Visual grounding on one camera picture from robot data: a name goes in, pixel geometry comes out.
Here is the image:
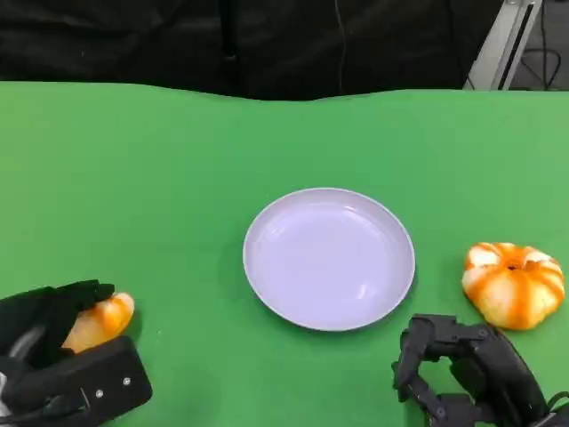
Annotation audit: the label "lilac plate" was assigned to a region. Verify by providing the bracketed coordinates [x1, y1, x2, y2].
[242, 187, 417, 333]

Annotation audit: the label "aluminium frame post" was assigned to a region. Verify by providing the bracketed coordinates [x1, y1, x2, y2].
[461, 0, 541, 91]

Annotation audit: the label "black backdrop curtain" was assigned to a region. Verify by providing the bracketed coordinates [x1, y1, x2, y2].
[0, 0, 512, 101]

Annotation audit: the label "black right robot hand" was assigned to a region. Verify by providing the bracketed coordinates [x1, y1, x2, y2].
[390, 313, 550, 427]

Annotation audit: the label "orange white toy bread roll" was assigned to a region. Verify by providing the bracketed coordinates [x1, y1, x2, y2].
[60, 292, 136, 355]
[461, 241, 566, 332]

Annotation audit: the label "black floor cables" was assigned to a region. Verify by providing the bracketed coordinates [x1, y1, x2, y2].
[519, 21, 569, 91]

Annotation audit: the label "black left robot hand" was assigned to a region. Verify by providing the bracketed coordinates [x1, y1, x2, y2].
[0, 278, 116, 371]

